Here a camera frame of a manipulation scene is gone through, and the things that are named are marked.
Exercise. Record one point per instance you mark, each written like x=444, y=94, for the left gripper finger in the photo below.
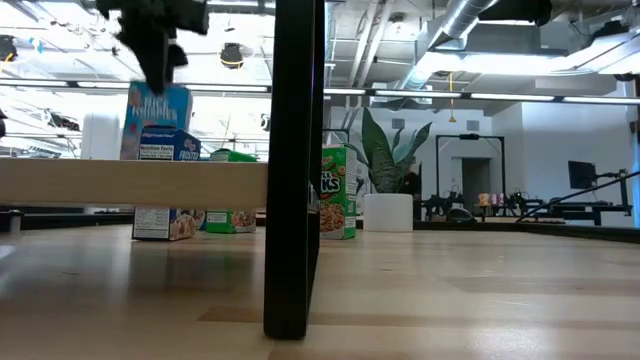
x=177, y=57
x=152, y=55

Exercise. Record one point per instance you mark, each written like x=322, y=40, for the Frosted Flakes cereal box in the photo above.
x=167, y=145

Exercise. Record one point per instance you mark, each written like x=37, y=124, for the Apple Jacks cereal box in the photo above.
x=230, y=222
x=340, y=200

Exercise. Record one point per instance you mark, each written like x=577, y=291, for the background black robot arm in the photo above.
x=520, y=197

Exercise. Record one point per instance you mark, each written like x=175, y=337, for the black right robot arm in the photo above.
x=515, y=10

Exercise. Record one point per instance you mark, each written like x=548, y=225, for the light wooden shelf board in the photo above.
x=125, y=182

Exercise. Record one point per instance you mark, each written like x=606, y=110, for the black shelf side panel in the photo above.
x=290, y=175

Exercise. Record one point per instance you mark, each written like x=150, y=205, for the round black ceiling lamp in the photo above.
x=7, y=47
x=231, y=55

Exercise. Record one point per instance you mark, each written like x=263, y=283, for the green snake plant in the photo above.
x=387, y=170

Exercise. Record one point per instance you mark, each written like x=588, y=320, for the linear ceiling light strip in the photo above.
x=415, y=93

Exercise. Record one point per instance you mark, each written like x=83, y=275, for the white plant pot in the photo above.
x=388, y=212

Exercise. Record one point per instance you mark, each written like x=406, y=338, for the black monitor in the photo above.
x=582, y=175

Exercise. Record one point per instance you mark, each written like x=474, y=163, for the black background desk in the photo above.
x=595, y=207

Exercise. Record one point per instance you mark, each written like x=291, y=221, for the black background gantry frame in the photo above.
x=470, y=136

